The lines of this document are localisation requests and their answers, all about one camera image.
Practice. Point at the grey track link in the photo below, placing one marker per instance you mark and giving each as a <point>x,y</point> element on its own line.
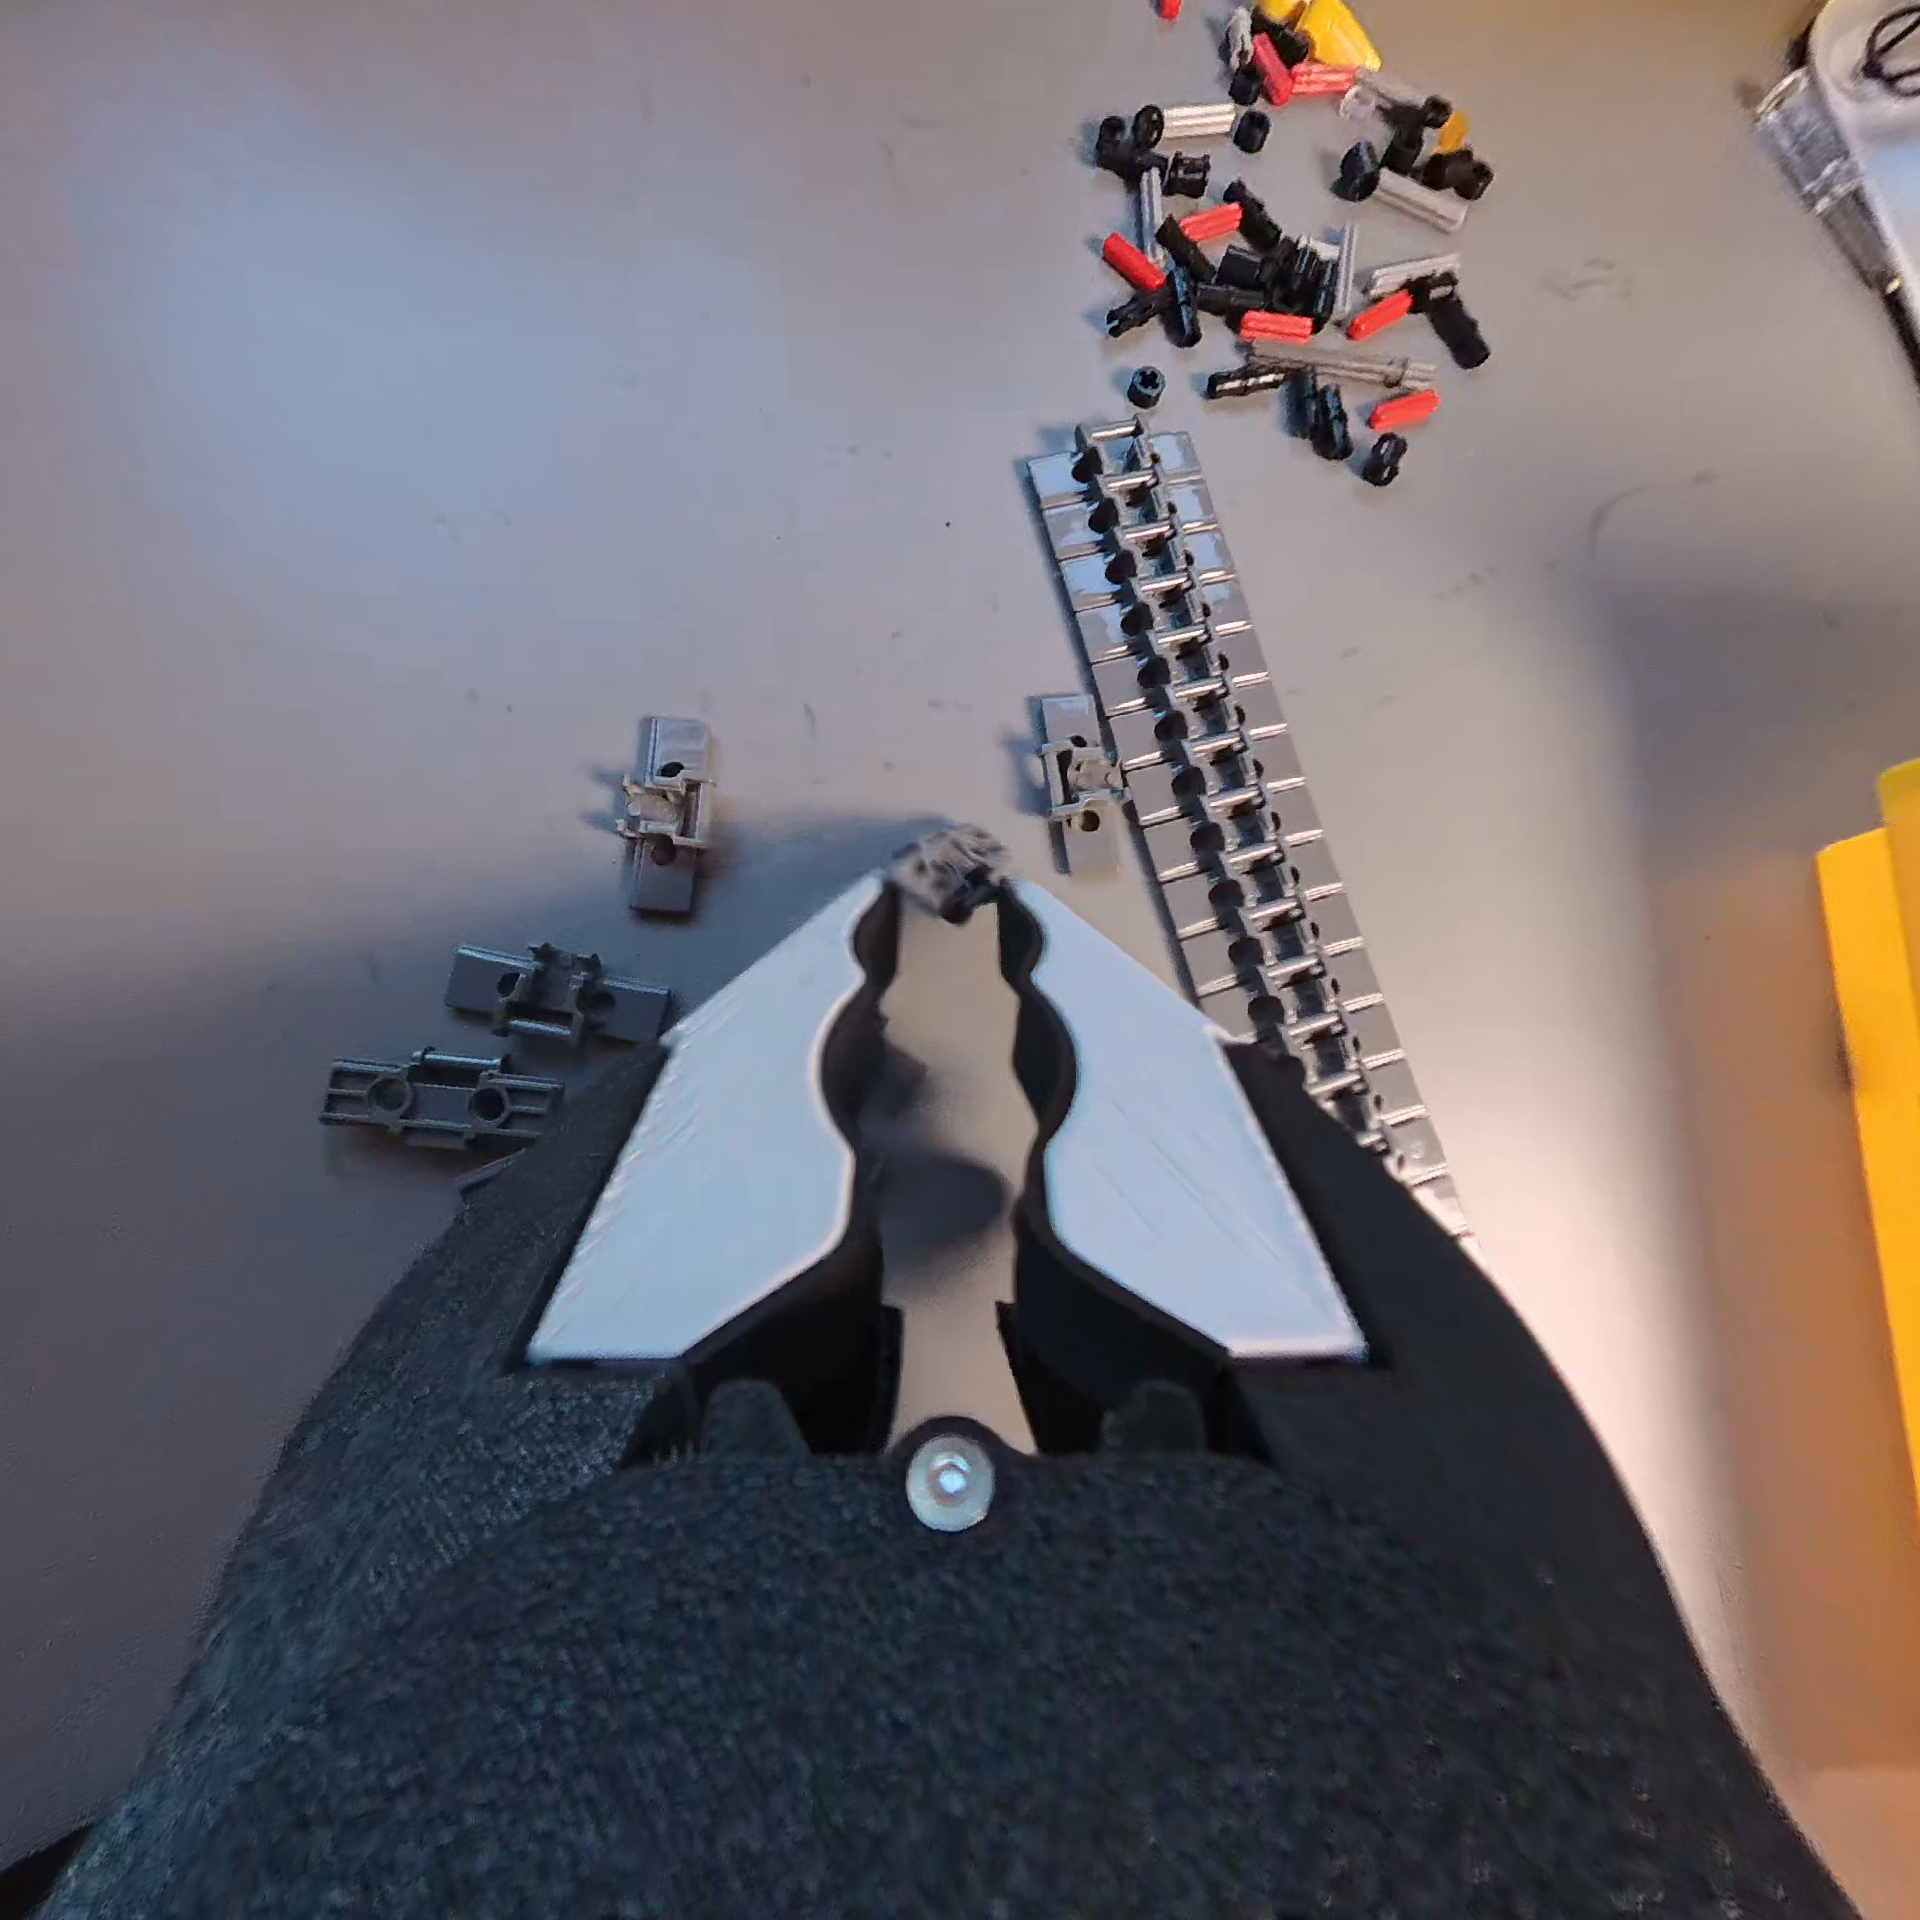
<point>1080,779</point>
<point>443,1104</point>
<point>950,868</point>
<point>669,819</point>
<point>557,989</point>

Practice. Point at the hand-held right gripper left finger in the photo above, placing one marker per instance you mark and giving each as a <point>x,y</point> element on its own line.
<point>707,1200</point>

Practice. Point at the clipboard with diagram sheet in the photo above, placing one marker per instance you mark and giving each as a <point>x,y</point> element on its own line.
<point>1847,181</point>

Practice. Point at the grey desk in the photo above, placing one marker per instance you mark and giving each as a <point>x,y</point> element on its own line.
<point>451,451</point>

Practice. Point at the grey toy track belt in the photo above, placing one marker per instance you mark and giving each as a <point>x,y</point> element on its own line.
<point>1198,720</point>

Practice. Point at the yellow plastic storage bin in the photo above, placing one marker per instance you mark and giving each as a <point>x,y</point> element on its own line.
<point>1876,1125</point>

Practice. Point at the pile of small building pieces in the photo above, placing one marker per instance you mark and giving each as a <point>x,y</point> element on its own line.
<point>1292,254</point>

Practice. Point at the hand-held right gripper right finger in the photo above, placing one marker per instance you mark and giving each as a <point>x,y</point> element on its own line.
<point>1198,1200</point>

